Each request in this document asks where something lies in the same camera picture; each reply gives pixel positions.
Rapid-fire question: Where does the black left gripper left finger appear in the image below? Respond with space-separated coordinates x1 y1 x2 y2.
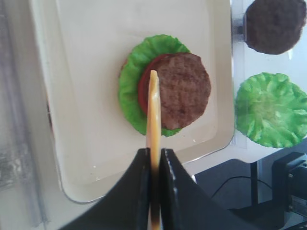
62 148 151 230

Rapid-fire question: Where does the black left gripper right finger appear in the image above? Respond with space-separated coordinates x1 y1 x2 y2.
159 149 256 230

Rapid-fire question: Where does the orange cheese slice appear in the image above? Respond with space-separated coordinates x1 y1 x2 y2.
146 70 161 230

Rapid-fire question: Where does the brown meat patty on stack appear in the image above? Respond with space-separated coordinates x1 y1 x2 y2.
154 53 211 130

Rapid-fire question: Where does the red tomato slice on stack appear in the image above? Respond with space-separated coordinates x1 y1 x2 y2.
138 54 173 115

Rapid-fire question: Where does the green lettuce leaf in holder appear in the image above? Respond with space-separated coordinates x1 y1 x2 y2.
235 72 307 148

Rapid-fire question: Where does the green lettuce leaf on stack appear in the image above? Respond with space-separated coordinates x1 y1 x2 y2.
118 34 190 135

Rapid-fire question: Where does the brown meat patty in holder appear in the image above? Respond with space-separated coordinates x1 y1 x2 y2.
244 0 307 55

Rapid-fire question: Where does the black base at bottom edge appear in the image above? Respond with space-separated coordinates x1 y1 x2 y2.
195 149 307 230

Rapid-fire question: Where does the cream rectangular tray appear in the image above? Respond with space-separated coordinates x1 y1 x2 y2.
30 0 234 203

